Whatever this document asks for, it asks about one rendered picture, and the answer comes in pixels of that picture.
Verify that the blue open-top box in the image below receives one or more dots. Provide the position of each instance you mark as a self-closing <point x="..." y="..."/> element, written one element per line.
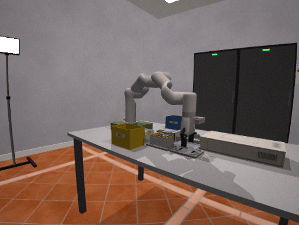
<point x="173" y="122"/>

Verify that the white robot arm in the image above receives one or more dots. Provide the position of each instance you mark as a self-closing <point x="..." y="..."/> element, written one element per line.
<point x="160" y="80"/>

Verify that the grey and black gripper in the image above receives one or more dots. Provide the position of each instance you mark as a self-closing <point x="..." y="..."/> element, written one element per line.
<point x="187" y="126"/>

